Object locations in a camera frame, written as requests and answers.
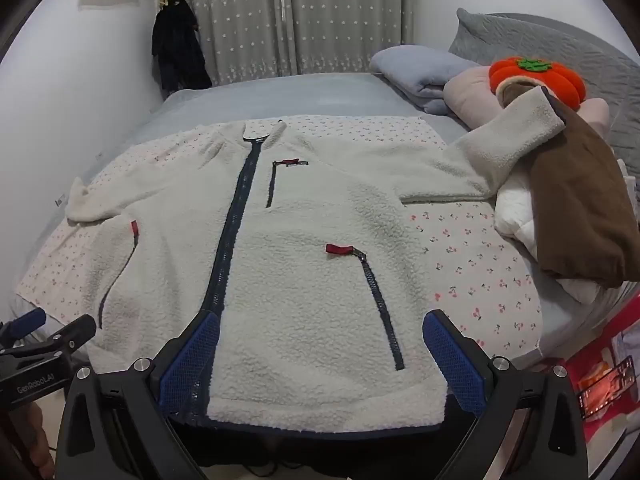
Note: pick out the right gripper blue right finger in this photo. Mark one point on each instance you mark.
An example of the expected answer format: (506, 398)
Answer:
(465, 366)

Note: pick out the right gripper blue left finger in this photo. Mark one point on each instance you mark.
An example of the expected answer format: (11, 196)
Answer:
(182, 360)

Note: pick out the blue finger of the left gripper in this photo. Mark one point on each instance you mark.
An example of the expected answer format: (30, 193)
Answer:
(69, 338)
(24, 325)

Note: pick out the white fleece zip jacket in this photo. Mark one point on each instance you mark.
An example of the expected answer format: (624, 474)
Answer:
(299, 245)

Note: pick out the person's left hand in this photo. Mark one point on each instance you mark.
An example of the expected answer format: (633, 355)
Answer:
(39, 450)

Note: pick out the grey bed with sheet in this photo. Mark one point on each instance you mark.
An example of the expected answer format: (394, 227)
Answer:
(176, 131)

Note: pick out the red patterned box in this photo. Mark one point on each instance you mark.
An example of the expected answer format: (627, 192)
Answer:
(605, 373)

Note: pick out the brown folded garment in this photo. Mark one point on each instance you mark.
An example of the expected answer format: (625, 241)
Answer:
(584, 221)

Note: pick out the pink pillow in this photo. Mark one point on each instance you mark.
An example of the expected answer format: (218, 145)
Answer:
(468, 95)

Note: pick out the folded blue-grey blanket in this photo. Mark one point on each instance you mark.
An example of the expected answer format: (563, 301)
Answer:
(419, 73)

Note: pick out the orange pumpkin plush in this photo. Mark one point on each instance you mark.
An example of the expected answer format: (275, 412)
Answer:
(565, 84)

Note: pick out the black hanging garment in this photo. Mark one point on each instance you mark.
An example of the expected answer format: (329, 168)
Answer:
(176, 48)

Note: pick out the grey quilted pillow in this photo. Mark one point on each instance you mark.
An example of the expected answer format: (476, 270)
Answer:
(609, 75)

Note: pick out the grey dotted curtain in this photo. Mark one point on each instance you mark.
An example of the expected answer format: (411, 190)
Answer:
(255, 39)

